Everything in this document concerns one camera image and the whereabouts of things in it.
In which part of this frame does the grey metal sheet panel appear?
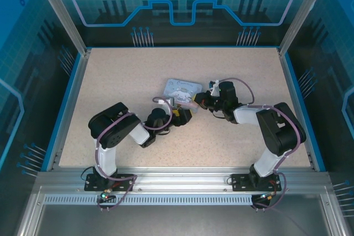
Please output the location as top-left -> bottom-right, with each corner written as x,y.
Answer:
16,186 -> 349,236

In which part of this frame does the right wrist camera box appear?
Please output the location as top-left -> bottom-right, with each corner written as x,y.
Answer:
207,79 -> 222,96

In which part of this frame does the blue-edged aluminium side rail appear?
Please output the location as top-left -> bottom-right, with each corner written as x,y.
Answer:
41,49 -> 91,171
277,49 -> 327,171

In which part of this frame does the blue cartoon tin box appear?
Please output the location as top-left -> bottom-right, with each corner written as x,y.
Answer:
160,77 -> 203,114

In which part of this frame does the slotted grey cable duct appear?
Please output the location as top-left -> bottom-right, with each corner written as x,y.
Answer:
43,194 -> 255,205

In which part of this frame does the aluminium mounting rail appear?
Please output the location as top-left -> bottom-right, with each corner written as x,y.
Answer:
35,167 -> 331,192

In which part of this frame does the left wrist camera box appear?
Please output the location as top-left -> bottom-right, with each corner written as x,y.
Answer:
153,97 -> 174,117

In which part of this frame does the aluminium frame post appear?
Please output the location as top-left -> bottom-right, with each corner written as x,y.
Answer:
30,0 -> 92,56
278,0 -> 334,56

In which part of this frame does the power connector with LED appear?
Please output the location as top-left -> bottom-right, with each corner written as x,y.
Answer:
96,188 -> 116,202
258,191 -> 277,202

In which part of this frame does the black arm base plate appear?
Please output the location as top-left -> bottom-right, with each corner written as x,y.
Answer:
84,173 -> 135,192
231,174 -> 283,192

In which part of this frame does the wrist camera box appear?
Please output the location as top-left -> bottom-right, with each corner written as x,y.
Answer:
207,79 -> 222,96
153,97 -> 174,117

